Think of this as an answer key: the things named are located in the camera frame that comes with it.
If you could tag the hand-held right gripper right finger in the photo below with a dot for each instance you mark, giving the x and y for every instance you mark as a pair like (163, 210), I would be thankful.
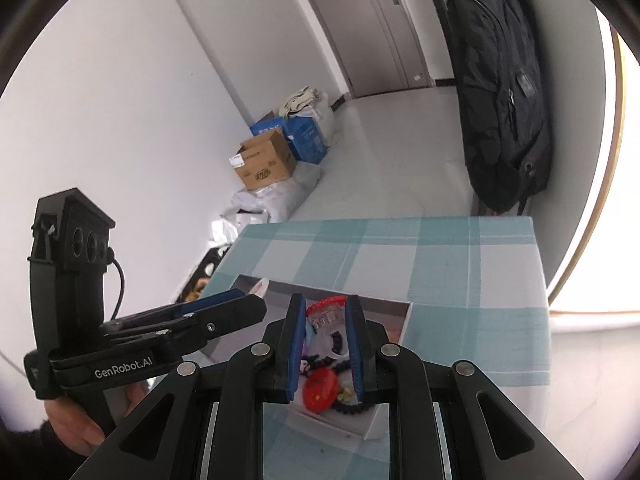
(356, 350)

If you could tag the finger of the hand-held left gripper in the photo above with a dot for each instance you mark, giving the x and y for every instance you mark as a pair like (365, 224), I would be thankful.
(225, 322)
(210, 300)

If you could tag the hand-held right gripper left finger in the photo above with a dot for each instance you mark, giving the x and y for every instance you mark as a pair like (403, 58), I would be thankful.
(296, 350)

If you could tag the clear jar red lid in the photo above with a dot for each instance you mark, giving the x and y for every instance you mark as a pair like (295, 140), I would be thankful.
(327, 316)

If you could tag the grey cardboard box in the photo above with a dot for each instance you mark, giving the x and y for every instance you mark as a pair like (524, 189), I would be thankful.
(382, 314)

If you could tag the person's left forearm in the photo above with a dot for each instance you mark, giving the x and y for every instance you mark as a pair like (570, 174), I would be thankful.
(25, 452)

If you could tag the person's left hand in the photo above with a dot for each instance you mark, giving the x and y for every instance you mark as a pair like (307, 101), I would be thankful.
(75, 425)

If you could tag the black open box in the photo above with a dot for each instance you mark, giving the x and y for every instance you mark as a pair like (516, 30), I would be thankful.
(205, 275)

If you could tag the red round badge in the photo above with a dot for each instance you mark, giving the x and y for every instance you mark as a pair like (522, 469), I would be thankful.
(320, 391)

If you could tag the teal checked tablecloth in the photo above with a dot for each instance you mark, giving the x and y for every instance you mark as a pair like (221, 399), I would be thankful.
(450, 270)

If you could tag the brown cardboard box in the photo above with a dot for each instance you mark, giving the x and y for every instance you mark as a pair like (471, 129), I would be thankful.
(265, 162)

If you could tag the blue cardboard box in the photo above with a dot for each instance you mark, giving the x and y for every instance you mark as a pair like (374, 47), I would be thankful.
(307, 137)

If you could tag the cream tote bag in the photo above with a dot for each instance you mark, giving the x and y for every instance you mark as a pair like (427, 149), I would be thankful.
(300, 100)

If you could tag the black backpack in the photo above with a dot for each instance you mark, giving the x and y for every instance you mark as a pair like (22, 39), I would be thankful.
(495, 85)

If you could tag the grey door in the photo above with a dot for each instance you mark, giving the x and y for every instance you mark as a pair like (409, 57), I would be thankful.
(380, 25)

